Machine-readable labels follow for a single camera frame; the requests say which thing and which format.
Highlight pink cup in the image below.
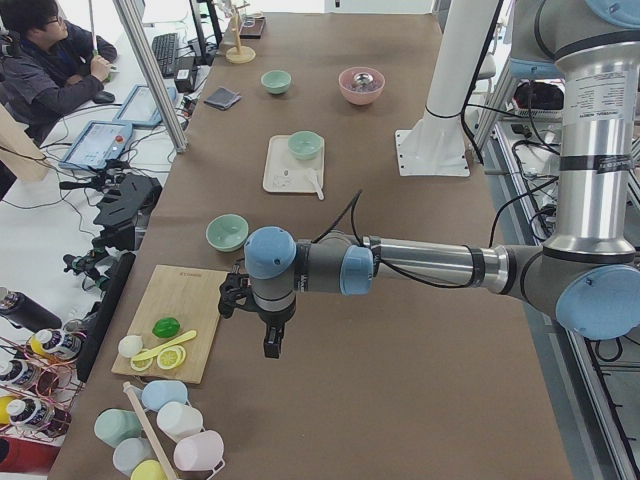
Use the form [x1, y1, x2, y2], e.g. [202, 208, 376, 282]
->
[173, 430, 225, 474]

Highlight white egg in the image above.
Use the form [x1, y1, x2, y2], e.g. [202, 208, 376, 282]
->
[118, 335, 144, 358]

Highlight green bowl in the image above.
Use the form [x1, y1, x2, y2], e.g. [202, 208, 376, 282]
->
[205, 213, 249, 253]
[287, 130, 324, 161]
[261, 70, 292, 95]

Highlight grey translucent cup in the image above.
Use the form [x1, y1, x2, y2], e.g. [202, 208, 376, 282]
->
[112, 437, 156, 477]

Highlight blue teach pendant far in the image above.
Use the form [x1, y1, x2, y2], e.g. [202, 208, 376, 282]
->
[113, 84, 162, 128]

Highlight bamboo cutting board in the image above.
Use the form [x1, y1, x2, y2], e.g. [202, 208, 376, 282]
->
[116, 265, 227, 385]

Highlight white cup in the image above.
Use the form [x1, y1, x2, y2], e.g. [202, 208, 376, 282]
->
[156, 401, 204, 442]

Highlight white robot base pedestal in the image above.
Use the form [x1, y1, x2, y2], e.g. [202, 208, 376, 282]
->
[396, 0, 502, 177]

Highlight metal scoop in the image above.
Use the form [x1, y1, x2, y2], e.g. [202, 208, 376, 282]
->
[351, 71, 375, 92]

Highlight green lime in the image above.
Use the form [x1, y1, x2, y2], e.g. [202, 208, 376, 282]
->
[152, 317, 181, 338]

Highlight pink bowl with ice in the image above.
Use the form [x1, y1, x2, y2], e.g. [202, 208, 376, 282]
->
[338, 66, 386, 106]

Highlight green cup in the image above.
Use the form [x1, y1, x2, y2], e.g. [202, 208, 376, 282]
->
[94, 409, 142, 448]

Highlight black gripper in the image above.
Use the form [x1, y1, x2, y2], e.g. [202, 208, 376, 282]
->
[218, 272, 295, 359]

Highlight aluminium frame post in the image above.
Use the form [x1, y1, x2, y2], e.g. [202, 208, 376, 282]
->
[113, 0, 188, 154]

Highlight blue teach pendant near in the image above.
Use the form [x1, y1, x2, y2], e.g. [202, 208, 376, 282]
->
[58, 121, 133, 170]

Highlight green bowl on tray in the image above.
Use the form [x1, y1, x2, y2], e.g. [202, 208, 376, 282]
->
[287, 130, 324, 161]

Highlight black thermos bottle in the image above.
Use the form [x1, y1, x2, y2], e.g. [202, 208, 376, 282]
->
[0, 287, 62, 333]

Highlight yellow plastic knife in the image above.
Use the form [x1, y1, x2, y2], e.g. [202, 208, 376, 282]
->
[131, 330, 197, 361]

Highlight wooden cup tree stand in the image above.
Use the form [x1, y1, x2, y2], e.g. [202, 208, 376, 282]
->
[218, 0, 256, 64]

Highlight white ceramic spoon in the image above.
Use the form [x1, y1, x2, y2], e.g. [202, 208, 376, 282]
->
[305, 168, 325, 201]

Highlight yellow cup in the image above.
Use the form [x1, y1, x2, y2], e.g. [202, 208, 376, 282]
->
[130, 459, 168, 480]

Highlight seated person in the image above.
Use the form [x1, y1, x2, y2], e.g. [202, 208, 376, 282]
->
[1, 1, 118, 143]

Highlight lemon slice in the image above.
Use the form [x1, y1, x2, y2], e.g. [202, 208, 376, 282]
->
[156, 345, 187, 370]

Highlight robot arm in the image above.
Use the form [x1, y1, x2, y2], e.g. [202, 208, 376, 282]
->
[218, 1, 639, 358]

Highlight blue teach pendant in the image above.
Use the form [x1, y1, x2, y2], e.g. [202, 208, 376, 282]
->
[58, 121, 133, 170]
[113, 84, 162, 128]

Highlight grey folded cloth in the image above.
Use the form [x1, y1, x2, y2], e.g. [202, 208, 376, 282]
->
[204, 87, 241, 111]

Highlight light blue cup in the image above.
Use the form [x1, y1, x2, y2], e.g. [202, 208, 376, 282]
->
[141, 380, 189, 412]

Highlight cream serving tray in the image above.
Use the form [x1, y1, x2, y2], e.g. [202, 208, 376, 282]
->
[262, 135, 325, 194]

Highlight black keyboard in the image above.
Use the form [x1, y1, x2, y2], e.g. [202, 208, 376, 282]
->
[151, 33, 178, 78]

